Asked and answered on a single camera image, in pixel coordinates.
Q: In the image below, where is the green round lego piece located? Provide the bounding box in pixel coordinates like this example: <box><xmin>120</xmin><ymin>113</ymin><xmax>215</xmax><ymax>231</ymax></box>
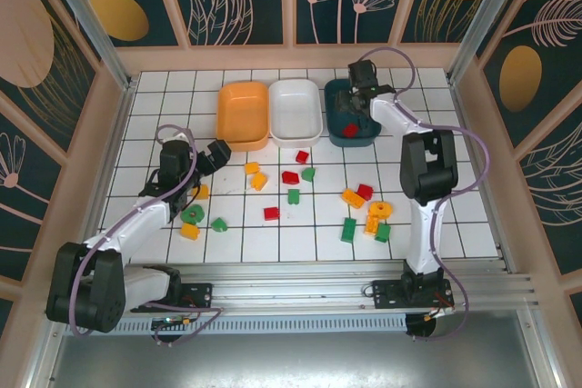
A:
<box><xmin>180</xmin><ymin>205</ymin><xmax>205</xmax><ymax>225</ymax></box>

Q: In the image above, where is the yellow round gear lego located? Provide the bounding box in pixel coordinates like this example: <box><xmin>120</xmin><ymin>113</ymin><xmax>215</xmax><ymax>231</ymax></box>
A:
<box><xmin>368</xmin><ymin>201</ymin><xmax>393</xmax><ymax>221</ymax></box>

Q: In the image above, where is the teal plastic container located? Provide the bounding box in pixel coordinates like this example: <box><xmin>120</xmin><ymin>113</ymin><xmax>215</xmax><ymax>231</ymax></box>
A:
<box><xmin>324</xmin><ymin>77</ymin><xmax>382</xmax><ymax>148</ymax></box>

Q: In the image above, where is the orange plastic container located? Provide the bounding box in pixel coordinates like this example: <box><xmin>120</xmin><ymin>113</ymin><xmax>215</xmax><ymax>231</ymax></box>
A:
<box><xmin>216</xmin><ymin>81</ymin><xmax>270</xmax><ymax>152</ymax></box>

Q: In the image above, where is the white plastic container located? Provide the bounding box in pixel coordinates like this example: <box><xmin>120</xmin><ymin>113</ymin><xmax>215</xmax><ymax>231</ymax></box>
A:
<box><xmin>267</xmin><ymin>78</ymin><xmax>325</xmax><ymax>149</ymax></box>

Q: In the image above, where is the small green circuit board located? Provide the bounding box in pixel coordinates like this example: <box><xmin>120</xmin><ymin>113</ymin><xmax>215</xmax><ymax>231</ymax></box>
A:
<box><xmin>151</xmin><ymin>316</ymin><xmax>192</xmax><ymax>333</ymax></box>

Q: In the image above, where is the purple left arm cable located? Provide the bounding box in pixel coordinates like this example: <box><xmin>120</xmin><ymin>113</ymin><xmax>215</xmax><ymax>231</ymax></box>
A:
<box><xmin>67</xmin><ymin>124</ymin><xmax>224</xmax><ymax>348</ymax></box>

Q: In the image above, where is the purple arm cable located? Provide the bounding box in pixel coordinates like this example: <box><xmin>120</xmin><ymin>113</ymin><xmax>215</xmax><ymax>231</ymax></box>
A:
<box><xmin>67</xmin><ymin>124</ymin><xmax>224</xmax><ymax>348</ymax></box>
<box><xmin>356</xmin><ymin>45</ymin><xmax>495</xmax><ymax>343</ymax></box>

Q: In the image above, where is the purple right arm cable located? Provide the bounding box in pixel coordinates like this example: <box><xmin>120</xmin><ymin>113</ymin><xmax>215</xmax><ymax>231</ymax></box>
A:
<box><xmin>356</xmin><ymin>45</ymin><xmax>495</xmax><ymax>343</ymax></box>

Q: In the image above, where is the aluminium frame post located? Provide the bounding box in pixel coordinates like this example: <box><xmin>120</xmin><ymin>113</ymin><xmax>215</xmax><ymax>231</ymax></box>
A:
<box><xmin>35</xmin><ymin>0</ymin><xmax>137</xmax><ymax>92</ymax></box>
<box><xmin>447</xmin><ymin>0</ymin><xmax>524</xmax><ymax>85</ymax></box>

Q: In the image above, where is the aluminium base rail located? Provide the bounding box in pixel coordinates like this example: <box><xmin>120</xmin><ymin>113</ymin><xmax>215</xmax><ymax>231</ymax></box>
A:
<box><xmin>122</xmin><ymin>259</ymin><xmax>533</xmax><ymax>316</ymax></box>

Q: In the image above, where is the perforated metal cable strip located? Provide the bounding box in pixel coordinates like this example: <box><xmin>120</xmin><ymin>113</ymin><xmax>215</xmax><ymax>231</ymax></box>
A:
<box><xmin>106</xmin><ymin>314</ymin><xmax>410</xmax><ymax>335</ymax></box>

